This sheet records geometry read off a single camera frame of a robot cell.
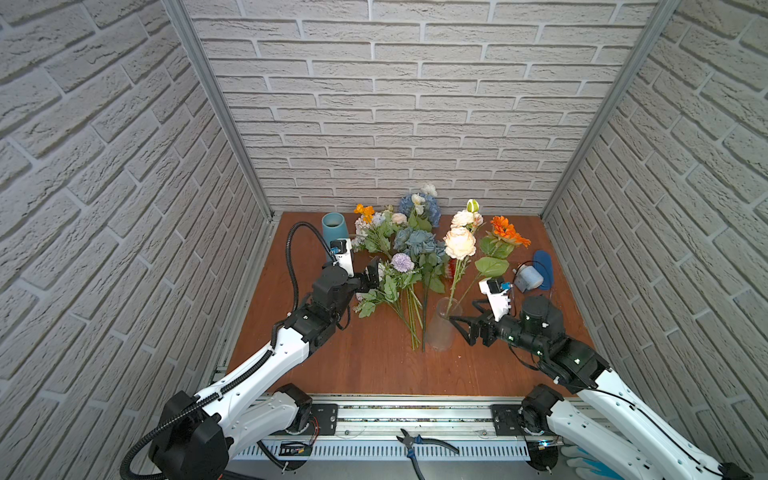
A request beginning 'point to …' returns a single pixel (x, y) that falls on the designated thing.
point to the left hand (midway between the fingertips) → (368, 254)
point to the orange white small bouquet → (373, 230)
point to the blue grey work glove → (591, 468)
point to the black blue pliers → (409, 441)
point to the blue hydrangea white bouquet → (422, 210)
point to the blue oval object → (544, 264)
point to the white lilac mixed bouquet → (396, 279)
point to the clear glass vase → (441, 331)
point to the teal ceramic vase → (334, 226)
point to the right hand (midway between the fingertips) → (467, 311)
